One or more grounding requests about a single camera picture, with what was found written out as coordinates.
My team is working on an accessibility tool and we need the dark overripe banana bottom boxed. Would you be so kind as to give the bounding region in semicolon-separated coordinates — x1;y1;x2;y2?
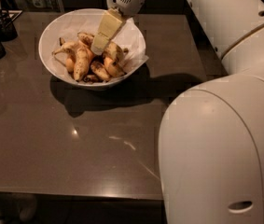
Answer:
83;74;100;83

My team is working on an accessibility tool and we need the black wire utensil holder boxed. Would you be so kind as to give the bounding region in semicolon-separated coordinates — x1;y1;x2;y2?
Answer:
0;0;18;42

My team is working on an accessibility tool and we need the long spotted banana left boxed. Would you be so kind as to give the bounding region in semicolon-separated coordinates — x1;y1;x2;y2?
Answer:
52;41;90;82

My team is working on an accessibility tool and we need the white object under table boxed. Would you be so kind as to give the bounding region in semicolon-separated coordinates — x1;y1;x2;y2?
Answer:
0;193;37;224

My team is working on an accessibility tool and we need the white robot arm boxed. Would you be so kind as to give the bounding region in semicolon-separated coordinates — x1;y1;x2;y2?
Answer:
159;0;264;224

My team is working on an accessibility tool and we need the small banana front right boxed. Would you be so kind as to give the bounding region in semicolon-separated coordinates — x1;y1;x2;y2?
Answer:
104;57;125;77

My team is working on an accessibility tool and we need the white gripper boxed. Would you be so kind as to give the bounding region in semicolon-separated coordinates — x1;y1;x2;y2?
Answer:
90;0;145;55

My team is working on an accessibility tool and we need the small orange banana left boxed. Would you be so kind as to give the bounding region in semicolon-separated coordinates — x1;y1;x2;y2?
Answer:
65;55;75;73

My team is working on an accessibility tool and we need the large spotted banana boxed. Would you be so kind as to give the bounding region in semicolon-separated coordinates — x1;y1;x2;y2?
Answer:
77;32;128;63

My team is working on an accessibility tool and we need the white bowl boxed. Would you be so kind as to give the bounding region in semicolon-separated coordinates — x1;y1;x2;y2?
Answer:
38;16;138;91

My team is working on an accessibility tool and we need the white paper liner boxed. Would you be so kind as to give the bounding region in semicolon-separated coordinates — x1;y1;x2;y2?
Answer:
61;8;148;73

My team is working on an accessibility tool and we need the small banana front centre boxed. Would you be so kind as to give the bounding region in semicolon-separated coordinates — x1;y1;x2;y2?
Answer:
90;61;111;81

